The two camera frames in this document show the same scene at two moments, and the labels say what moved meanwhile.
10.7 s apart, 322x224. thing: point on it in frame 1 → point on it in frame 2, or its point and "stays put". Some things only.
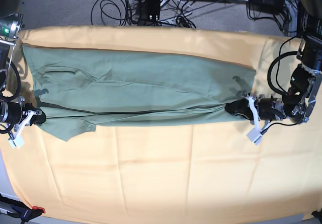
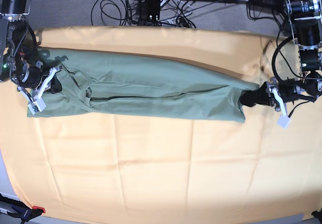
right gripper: (269, 108) → (287, 90)
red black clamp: (21, 211) stays put
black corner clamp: (317, 214) stays put
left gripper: (11, 113) → (26, 72)
